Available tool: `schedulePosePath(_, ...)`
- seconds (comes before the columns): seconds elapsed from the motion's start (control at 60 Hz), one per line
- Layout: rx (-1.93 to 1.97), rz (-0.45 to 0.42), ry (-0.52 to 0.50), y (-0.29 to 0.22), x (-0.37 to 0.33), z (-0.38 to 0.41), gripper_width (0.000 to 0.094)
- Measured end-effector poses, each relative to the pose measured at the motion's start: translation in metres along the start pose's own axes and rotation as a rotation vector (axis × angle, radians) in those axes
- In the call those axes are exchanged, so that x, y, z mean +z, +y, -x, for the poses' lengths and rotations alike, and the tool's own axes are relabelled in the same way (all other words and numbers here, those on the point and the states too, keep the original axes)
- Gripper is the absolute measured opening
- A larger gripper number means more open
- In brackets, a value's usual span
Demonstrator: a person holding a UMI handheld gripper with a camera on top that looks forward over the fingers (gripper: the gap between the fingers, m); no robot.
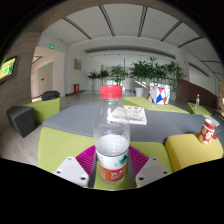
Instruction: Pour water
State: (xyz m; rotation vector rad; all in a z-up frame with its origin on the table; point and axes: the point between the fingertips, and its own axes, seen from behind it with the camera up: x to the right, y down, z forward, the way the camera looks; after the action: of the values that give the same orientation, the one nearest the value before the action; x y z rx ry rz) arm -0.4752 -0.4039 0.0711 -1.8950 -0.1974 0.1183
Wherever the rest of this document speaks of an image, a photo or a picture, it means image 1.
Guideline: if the lime green armchair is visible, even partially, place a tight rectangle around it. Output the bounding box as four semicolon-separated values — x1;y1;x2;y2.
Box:
22;96;62;125

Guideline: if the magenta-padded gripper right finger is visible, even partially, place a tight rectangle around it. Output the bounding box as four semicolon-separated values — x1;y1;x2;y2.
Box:
128;145;172;189

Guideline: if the clear red-capped water bottle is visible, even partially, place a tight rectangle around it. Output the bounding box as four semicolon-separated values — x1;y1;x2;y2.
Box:
93;84;131;187

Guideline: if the small clear water bottle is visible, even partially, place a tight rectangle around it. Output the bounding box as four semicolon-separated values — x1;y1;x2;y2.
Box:
195;93;201;110

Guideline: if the group of potted green plants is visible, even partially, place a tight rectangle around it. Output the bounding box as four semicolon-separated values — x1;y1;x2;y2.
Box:
86;56;186;102

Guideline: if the white illustrated booklet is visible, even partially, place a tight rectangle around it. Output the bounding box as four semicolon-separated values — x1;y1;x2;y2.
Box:
106;104;148;126

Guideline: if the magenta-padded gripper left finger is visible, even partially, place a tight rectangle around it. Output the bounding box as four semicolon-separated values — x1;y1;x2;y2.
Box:
53;145;98;189

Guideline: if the black bag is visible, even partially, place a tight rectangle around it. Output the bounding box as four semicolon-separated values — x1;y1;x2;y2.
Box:
41;90;61;102

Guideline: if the red and white cup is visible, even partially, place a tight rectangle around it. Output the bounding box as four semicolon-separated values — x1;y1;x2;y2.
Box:
198;115;220;145

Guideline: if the large lime green low table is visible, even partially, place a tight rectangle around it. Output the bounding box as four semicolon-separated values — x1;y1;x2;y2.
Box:
122;96;190;115

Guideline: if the small lime green low table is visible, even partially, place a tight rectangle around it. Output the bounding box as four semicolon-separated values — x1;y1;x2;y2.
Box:
186;101;215;117

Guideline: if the white box with coloured triangles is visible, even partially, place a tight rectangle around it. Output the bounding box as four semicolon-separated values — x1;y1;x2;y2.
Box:
147;85;171;106

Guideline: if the dark grey stool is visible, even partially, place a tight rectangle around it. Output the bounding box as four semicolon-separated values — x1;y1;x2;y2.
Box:
5;105;36;139

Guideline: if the framed wall picture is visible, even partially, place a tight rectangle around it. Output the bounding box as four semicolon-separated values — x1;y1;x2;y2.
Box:
73;58;83;71

